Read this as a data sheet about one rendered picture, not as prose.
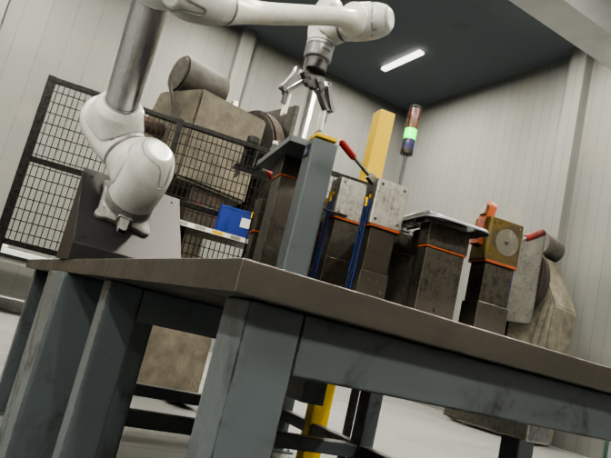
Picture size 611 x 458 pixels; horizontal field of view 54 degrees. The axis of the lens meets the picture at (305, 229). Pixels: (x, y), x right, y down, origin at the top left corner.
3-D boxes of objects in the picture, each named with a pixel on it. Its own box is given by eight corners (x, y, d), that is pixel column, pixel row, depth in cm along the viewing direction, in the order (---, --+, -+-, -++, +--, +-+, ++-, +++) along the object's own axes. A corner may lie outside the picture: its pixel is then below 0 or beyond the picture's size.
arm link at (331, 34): (298, 36, 191) (333, 33, 183) (309, -7, 193) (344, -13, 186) (315, 54, 199) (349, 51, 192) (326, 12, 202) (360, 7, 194)
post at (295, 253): (301, 309, 150) (340, 145, 158) (273, 302, 148) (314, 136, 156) (292, 308, 157) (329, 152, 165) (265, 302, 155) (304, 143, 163)
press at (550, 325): (573, 453, 813) (603, 243, 866) (503, 441, 752) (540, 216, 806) (485, 426, 951) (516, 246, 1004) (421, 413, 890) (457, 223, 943)
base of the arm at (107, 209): (90, 224, 184) (96, 213, 181) (104, 181, 200) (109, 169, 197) (145, 246, 191) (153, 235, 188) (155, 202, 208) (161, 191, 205)
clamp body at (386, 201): (381, 329, 146) (410, 188, 153) (336, 318, 143) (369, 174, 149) (367, 327, 153) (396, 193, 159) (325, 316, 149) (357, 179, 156)
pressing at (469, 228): (504, 238, 151) (505, 232, 151) (427, 213, 144) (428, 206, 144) (314, 262, 280) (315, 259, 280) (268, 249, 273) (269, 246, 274)
